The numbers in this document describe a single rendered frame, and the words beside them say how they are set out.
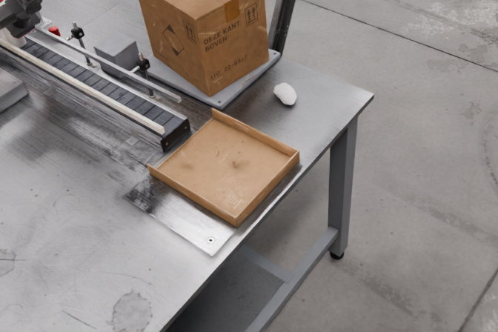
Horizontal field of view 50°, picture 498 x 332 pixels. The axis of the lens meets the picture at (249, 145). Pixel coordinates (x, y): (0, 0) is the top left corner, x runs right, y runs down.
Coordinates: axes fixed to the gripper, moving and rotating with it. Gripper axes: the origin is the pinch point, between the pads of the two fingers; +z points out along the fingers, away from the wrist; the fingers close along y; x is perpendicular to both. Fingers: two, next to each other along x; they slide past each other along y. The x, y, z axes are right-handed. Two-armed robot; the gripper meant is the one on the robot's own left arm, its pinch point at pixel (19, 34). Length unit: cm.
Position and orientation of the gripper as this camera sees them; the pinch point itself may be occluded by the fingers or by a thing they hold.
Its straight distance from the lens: 194.4
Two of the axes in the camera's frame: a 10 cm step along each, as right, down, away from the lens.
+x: 6.8, 7.3, 0.6
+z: -4.2, 3.2, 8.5
